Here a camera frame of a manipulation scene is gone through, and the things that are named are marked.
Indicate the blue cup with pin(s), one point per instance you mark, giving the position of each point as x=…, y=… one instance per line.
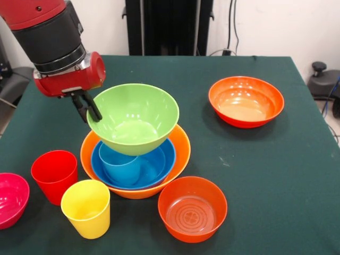
x=119, y=170

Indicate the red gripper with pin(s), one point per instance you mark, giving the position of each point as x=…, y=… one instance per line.
x=69, y=81

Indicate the large orange bowl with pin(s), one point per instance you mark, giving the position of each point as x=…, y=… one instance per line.
x=138, y=194

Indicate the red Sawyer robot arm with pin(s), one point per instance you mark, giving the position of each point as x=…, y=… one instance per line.
x=45, y=34

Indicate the small red bowl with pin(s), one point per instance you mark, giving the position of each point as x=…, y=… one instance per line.
x=192, y=194

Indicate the black caster base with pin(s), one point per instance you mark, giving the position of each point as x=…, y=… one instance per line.
x=322, y=82
x=16, y=79

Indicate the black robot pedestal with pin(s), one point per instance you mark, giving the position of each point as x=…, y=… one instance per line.
x=167, y=26

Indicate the yellow cup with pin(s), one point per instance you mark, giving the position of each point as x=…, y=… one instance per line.
x=86, y=215

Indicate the wide red bowl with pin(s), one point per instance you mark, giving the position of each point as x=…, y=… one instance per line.
x=245, y=106

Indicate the small blue bowl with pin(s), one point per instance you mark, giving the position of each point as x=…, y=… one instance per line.
x=154, y=167

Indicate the pink bowl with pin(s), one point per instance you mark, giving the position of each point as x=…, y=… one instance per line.
x=12, y=199

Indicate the red cup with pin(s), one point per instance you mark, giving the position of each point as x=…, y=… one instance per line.
x=54, y=183

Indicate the dark green tablecloth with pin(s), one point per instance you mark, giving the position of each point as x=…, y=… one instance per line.
x=239, y=225

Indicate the large blue bowl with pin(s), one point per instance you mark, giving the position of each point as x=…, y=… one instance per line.
x=170, y=156

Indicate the green bowl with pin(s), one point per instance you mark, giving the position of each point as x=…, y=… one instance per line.
x=138, y=111

